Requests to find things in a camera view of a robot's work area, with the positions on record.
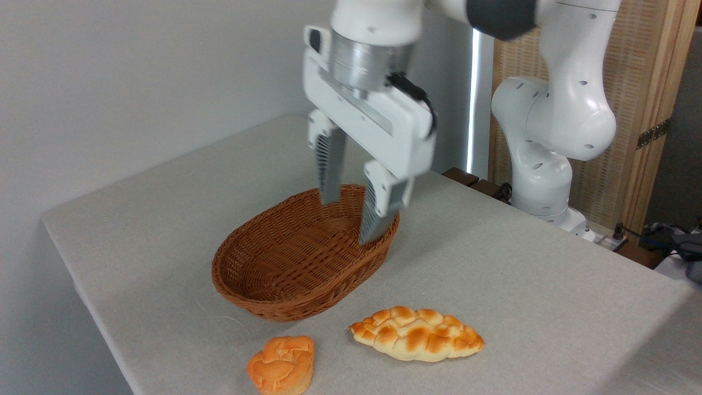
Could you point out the wooden rattan folding screen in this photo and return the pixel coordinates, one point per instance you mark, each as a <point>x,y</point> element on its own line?
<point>641,55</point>

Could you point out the long braided bread loaf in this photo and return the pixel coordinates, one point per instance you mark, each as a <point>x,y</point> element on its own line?
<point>417,334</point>

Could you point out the dark brown wooden block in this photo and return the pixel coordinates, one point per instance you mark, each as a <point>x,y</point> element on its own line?
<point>487,188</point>
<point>459,176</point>

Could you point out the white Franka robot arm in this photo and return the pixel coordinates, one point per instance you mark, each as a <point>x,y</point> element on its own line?
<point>554,115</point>

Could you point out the small round bread bun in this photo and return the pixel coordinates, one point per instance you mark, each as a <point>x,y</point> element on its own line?
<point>281,365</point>

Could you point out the brass screen hinge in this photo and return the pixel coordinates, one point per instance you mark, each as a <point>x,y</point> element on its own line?
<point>652,134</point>

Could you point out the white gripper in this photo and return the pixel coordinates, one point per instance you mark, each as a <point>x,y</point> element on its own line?
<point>395,134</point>

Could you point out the brown oval wicker basket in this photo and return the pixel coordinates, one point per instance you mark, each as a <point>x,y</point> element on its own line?
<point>285,258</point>

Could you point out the dark grey bag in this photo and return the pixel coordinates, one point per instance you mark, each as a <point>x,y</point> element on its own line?
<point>680,247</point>

